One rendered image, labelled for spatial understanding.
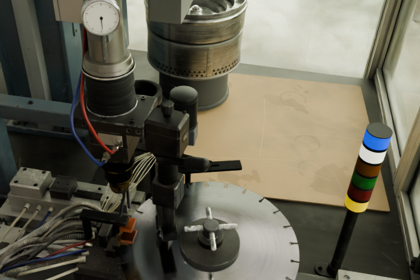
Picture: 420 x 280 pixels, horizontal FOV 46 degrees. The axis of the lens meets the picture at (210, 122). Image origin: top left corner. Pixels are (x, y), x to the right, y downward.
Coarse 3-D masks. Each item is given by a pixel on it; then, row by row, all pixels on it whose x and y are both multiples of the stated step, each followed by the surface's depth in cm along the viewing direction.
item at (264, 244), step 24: (192, 192) 101; (216, 192) 101; (240, 192) 101; (144, 216) 95; (192, 216) 96; (216, 216) 96; (240, 216) 96; (264, 216) 97; (144, 240) 91; (240, 240) 92; (264, 240) 92; (288, 240) 92; (144, 264) 86; (168, 264) 87; (192, 264) 87; (240, 264) 87; (264, 264) 88; (288, 264) 88
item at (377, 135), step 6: (372, 126) 87; (378, 126) 87; (384, 126) 87; (366, 132) 86; (372, 132) 85; (378, 132) 86; (384, 132) 86; (390, 132) 86; (366, 138) 87; (372, 138) 85; (378, 138) 85; (384, 138) 84; (390, 138) 85; (366, 144) 87; (372, 144) 86; (378, 144) 85; (384, 144) 86; (378, 150) 86; (384, 150) 86
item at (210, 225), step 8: (208, 208) 91; (208, 216) 89; (208, 224) 87; (216, 224) 87; (224, 224) 88; (232, 224) 88; (208, 232) 87; (216, 232) 87; (208, 240) 88; (216, 248) 84
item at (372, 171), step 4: (360, 160) 89; (356, 164) 91; (360, 164) 90; (364, 164) 89; (368, 164) 88; (380, 164) 89; (356, 168) 91; (360, 168) 90; (364, 168) 89; (368, 168) 89; (372, 168) 89; (376, 168) 89; (380, 168) 90; (360, 172) 90; (364, 172) 90; (368, 172) 90; (372, 172) 89; (376, 172) 90; (364, 176) 90; (368, 176) 90; (372, 176) 90
